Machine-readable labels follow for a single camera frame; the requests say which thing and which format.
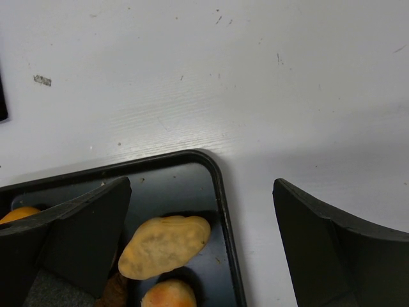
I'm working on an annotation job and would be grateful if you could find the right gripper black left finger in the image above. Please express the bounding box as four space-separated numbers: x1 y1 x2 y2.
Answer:
1 177 132 306

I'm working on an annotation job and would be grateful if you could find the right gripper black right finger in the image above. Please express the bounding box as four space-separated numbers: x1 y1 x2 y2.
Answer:
273 178 408 306

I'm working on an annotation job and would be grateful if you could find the orange donut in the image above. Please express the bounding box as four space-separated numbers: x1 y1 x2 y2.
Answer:
0 207 41 224

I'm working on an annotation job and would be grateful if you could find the oblong tan bread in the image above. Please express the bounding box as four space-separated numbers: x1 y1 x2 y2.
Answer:
118 216 211 280

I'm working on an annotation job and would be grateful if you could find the brown chocolate croissant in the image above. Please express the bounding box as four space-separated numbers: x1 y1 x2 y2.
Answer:
94 251 128 307

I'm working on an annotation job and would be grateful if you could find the round golden bun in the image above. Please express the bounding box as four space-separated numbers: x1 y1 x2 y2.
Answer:
141 279 197 307

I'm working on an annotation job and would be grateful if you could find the black placemat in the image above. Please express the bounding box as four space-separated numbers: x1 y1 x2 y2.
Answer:
0 79 8 122

